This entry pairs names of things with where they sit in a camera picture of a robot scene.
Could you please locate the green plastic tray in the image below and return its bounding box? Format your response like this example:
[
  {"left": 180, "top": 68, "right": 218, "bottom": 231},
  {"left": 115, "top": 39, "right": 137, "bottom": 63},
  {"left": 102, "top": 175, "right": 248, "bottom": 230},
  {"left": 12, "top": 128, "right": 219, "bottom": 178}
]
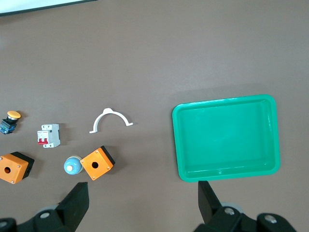
[{"left": 171, "top": 94, "right": 281, "bottom": 183}]

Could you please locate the yellow mushroom push button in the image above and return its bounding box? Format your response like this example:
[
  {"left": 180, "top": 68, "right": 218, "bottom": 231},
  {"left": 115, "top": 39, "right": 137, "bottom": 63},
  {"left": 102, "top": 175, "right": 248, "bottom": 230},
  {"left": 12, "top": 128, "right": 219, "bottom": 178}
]
[{"left": 0, "top": 110, "right": 22, "bottom": 135}]

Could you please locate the small white pipe clamp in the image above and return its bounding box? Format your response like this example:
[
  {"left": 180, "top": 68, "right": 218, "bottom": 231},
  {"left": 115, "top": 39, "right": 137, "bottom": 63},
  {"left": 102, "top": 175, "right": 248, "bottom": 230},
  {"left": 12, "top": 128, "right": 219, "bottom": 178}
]
[{"left": 89, "top": 108, "right": 134, "bottom": 134}]

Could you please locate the blue dome buzzer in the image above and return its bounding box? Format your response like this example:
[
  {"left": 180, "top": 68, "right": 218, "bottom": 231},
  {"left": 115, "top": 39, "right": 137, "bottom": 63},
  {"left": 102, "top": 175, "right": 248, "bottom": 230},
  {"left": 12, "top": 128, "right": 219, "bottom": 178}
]
[{"left": 63, "top": 156, "right": 84, "bottom": 176}]

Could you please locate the orange push-button box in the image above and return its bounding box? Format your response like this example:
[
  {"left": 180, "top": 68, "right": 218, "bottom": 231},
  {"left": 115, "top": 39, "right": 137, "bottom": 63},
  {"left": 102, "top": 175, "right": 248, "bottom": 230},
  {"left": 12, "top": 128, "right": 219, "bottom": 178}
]
[
  {"left": 0, "top": 151, "right": 35, "bottom": 185},
  {"left": 80, "top": 145, "right": 116, "bottom": 181}
]

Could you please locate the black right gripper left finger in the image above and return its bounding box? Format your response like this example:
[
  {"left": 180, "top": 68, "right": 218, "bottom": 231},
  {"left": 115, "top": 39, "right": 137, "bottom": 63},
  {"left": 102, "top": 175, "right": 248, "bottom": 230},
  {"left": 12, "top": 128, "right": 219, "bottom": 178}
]
[{"left": 30, "top": 182, "right": 90, "bottom": 232}]

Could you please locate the white red circuit breaker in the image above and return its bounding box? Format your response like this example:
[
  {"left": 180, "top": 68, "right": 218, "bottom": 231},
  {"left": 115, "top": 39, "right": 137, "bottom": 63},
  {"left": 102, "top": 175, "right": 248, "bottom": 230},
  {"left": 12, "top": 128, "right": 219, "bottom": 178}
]
[{"left": 37, "top": 123, "right": 61, "bottom": 148}]

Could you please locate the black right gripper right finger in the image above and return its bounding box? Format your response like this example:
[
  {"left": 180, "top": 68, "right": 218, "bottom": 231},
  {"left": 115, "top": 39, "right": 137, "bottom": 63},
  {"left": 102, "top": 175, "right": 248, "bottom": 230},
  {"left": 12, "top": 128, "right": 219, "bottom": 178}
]
[{"left": 195, "top": 180, "right": 257, "bottom": 232}]

